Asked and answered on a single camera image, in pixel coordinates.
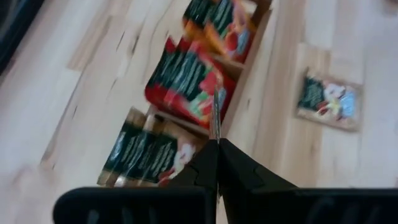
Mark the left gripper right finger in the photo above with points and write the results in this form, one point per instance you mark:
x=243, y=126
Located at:
x=239, y=174

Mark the orange tea bag sachet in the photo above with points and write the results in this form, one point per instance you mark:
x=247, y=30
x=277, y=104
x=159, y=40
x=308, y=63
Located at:
x=196, y=12
x=233, y=37

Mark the black aluminium table frame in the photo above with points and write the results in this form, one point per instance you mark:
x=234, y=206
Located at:
x=12, y=28

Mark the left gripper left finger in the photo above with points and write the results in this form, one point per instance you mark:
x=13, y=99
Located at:
x=205, y=168

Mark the wooden three-compartment tea organizer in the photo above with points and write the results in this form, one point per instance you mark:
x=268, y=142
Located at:
x=250, y=62

